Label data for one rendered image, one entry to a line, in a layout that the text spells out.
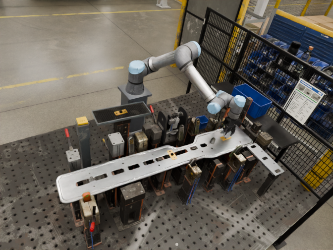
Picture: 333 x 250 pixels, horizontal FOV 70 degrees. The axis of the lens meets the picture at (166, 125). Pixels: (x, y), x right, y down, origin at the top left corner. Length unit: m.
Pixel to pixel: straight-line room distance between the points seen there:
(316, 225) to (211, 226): 1.63
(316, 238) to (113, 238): 2.11
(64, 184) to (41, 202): 0.36
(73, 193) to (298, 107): 1.67
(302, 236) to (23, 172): 2.59
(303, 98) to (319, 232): 1.56
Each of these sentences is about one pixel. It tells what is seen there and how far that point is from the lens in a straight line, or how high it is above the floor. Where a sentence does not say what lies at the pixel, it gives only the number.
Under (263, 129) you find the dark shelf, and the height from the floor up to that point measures 1.03.
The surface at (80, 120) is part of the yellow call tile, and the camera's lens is 1.57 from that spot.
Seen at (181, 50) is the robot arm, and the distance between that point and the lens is 1.57.
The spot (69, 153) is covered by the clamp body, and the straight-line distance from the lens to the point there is 1.52.
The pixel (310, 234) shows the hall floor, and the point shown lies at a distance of 3.04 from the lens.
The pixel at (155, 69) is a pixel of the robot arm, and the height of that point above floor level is 1.29.
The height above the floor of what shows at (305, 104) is 1.30.
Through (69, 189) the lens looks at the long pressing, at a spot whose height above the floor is 1.00.
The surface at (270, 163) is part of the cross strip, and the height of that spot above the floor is 1.00.
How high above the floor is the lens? 2.18
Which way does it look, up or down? 41 degrees down
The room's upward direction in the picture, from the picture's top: 12 degrees clockwise
